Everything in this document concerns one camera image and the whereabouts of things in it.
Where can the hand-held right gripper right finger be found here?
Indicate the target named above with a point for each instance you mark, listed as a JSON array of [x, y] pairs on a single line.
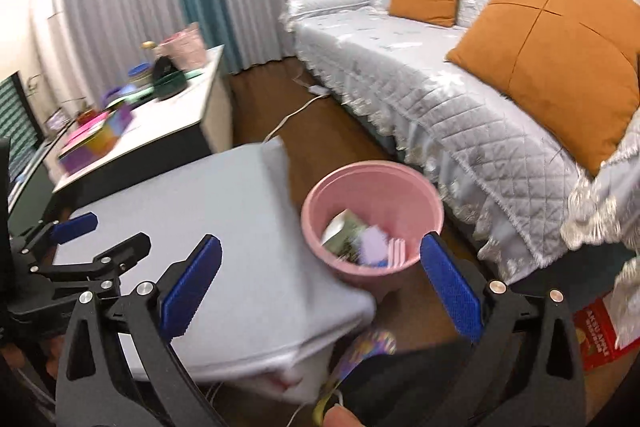
[[450, 292]]

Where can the mint green tray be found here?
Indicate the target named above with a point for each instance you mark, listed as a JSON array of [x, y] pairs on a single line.
[[137, 97]]

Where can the yellow patterned slipper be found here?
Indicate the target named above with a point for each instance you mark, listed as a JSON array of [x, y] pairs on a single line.
[[370, 347]]

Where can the grey table cover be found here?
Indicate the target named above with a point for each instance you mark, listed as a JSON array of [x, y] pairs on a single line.
[[225, 217]]

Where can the orange cross-seam cushion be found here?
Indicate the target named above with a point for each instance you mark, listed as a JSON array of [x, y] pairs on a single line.
[[550, 57]]

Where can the red teapot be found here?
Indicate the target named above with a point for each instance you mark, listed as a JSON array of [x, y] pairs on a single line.
[[87, 114]]

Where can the pink fabric basket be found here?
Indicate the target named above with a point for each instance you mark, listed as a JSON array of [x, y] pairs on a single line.
[[185, 47]]

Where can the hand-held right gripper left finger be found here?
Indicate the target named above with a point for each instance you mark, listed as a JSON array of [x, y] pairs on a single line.
[[192, 284]]

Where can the white power strip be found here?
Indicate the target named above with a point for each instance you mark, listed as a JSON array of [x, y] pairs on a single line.
[[317, 90]]

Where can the pink plastic bin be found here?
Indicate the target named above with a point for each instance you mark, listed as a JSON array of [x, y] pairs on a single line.
[[350, 187]]

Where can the green checked cloth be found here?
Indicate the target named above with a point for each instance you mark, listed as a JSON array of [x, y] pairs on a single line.
[[15, 122]]

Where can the green printed wrapper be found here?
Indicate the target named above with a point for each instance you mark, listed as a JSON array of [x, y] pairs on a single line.
[[345, 232]]

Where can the black hat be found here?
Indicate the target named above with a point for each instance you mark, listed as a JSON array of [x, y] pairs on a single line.
[[162, 69]]

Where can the red cardboard box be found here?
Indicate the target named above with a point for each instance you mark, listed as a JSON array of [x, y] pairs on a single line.
[[595, 337]]

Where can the dark green round tin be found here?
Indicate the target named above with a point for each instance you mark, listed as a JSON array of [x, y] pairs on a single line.
[[170, 89]]

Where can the colourful rectangular box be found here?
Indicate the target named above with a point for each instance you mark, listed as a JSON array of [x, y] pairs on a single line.
[[95, 142]]

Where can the white marble coffee table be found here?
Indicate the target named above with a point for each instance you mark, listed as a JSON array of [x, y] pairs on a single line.
[[165, 122]]

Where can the white printed tablecloth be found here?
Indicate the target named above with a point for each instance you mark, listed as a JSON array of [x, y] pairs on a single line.
[[310, 347]]

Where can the grey quilted sofa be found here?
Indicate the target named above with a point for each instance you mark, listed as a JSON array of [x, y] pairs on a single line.
[[425, 72]]

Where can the stack of blue bowls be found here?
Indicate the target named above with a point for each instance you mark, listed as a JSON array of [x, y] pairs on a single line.
[[140, 74]]

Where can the photo frame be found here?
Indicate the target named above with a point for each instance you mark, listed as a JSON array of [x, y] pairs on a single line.
[[56, 119]]

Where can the purple plastic container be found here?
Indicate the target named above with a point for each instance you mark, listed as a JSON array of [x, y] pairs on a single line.
[[112, 96]]

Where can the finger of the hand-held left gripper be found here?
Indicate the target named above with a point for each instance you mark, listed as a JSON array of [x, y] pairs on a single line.
[[120, 252], [75, 227]]

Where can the white and green cabinet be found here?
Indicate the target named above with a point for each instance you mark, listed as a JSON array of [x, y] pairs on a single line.
[[35, 177]]

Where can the white standing air conditioner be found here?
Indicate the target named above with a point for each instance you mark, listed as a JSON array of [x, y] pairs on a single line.
[[50, 37]]

